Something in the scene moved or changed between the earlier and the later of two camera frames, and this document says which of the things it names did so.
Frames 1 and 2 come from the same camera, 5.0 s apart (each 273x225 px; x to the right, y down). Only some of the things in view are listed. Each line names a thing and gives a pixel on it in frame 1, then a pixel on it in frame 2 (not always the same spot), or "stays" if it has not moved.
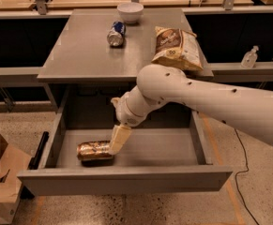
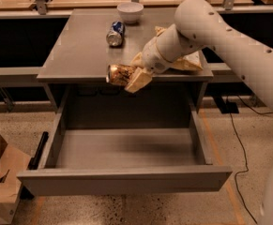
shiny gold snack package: (95, 152) to (118, 74)
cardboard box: (5, 168) stays
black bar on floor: (34, 162) stays
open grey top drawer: (170, 152) stays
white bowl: (130, 11) stays
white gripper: (125, 112) to (152, 58)
